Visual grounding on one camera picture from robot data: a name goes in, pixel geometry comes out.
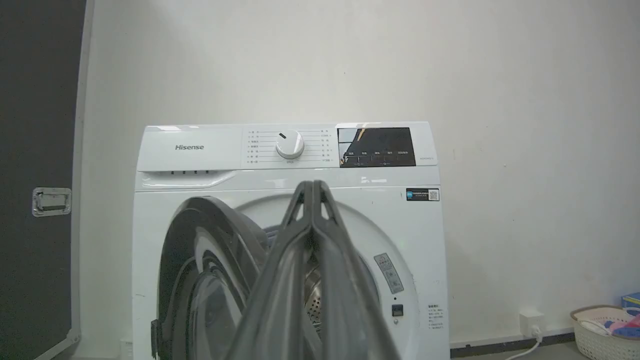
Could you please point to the black flight case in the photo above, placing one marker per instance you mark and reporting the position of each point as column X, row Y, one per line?
column 35, row 150

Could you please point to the white wall power socket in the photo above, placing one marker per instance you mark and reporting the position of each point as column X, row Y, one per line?
column 531, row 322

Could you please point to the white woven laundry basket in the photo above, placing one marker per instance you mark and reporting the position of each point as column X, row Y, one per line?
column 600, row 340

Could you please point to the blue box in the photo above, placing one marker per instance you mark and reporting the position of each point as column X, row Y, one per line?
column 631, row 300

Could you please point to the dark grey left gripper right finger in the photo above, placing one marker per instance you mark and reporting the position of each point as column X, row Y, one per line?
column 345, row 295

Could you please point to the white program dial knob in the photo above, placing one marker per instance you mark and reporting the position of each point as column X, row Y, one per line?
column 290, row 144

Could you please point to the dark round washing machine door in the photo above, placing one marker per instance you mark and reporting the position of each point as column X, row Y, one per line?
column 210, row 280

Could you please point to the white Hisense washing machine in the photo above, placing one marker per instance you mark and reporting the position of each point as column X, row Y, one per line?
column 400, row 235

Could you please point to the colourful clothes in basket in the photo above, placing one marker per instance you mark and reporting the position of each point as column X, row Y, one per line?
column 620, row 324

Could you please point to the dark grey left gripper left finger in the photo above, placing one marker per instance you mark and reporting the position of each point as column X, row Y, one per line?
column 280, row 295

